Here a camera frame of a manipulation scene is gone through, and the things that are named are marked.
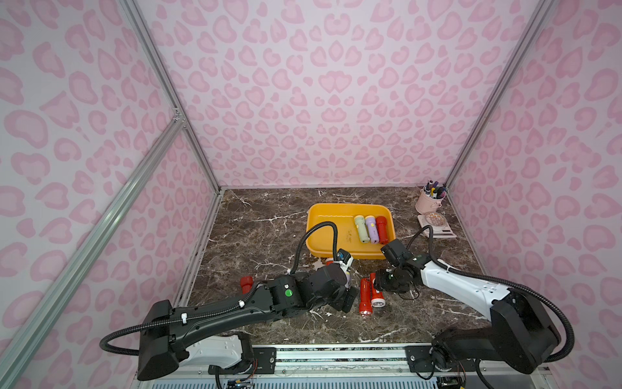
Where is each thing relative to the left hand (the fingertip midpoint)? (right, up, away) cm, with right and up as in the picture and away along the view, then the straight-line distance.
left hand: (350, 287), depth 70 cm
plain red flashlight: (+7, -8, +14) cm, 17 cm away
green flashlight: (+9, +13, +30) cm, 34 cm away
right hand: (+12, -5, +15) cm, 20 cm away
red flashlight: (+17, +16, +31) cm, 39 cm away
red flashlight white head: (+11, -8, +12) cm, 18 cm away
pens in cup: (+38, +30, +30) cm, 57 cm away
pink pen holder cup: (+38, +24, +35) cm, 57 cm away
